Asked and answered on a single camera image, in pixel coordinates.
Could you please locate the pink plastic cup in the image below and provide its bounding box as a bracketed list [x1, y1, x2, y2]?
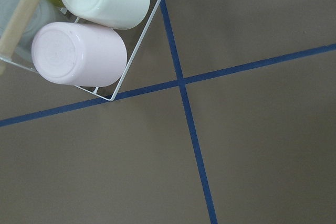
[31, 22, 127, 87]

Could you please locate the pale grey plastic cup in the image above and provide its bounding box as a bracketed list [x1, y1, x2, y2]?
[1, 0, 68, 62]

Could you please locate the white wire cup rack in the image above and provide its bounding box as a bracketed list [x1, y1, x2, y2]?
[0, 0, 173, 102]

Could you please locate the wooden rack handle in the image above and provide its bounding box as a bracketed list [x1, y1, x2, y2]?
[1, 0, 40, 74]

